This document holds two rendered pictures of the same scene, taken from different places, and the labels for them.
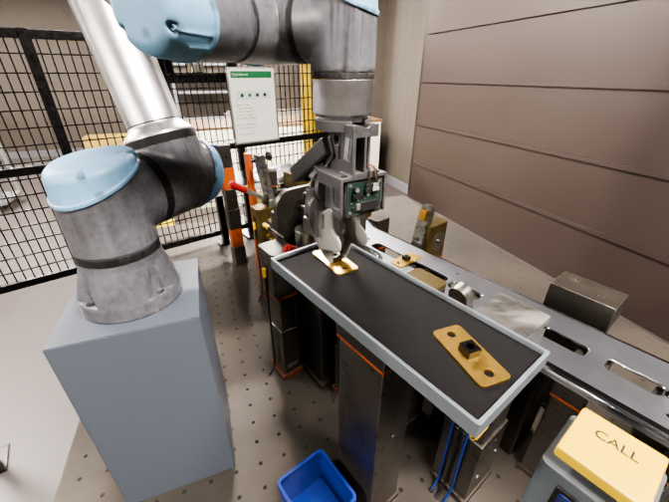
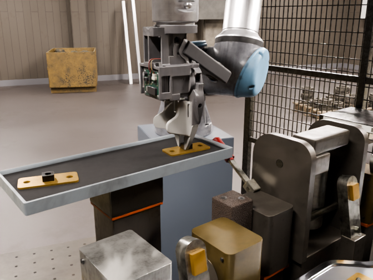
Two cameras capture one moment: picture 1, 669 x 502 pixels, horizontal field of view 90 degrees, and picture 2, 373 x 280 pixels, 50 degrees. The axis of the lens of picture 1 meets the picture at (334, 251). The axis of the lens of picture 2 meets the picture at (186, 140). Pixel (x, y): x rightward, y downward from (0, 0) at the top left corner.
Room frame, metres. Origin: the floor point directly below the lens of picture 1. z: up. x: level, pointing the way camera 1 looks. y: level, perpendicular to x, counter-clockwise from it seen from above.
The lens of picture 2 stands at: (0.47, -0.70, 1.39)
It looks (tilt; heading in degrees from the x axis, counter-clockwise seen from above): 17 degrees down; 90
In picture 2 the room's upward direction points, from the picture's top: straight up
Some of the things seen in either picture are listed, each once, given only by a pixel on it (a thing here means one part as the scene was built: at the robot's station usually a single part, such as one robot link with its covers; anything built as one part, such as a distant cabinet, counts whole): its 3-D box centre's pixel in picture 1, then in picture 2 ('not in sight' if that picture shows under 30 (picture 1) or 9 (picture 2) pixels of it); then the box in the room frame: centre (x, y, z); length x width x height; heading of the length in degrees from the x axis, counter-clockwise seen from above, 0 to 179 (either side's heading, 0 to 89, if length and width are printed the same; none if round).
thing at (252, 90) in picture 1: (254, 106); not in sight; (1.62, 0.36, 1.30); 0.23 x 0.02 x 0.31; 128
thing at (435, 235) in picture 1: (427, 270); not in sight; (0.92, -0.30, 0.87); 0.12 x 0.07 x 0.35; 128
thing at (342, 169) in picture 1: (345, 166); (171, 62); (0.44, -0.01, 1.32); 0.09 x 0.08 x 0.12; 32
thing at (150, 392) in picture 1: (163, 377); (183, 199); (0.46, 0.34, 0.90); 0.20 x 0.20 x 0.40; 21
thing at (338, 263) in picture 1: (334, 257); (186, 146); (0.47, 0.00, 1.17); 0.08 x 0.04 x 0.01; 32
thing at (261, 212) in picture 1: (265, 255); not in sight; (1.01, 0.24, 0.87); 0.10 x 0.07 x 0.35; 128
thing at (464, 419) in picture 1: (381, 301); (124, 163); (0.36, -0.06, 1.16); 0.37 x 0.14 x 0.02; 38
